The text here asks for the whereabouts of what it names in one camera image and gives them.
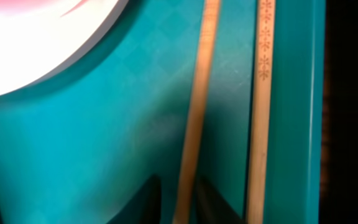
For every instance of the teal serving tray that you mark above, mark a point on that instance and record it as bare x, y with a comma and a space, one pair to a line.
76, 148

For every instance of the white round plate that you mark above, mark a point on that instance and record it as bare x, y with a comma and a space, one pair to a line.
36, 48

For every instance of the pink bowl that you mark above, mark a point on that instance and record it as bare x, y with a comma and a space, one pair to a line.
15, 8

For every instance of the bamboo chopstick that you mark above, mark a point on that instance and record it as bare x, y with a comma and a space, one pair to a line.
259, 139
194, 126

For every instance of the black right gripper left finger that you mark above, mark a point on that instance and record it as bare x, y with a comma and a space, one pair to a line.
144, 207

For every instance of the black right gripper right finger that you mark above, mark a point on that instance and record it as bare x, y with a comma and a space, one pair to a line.
211, 207

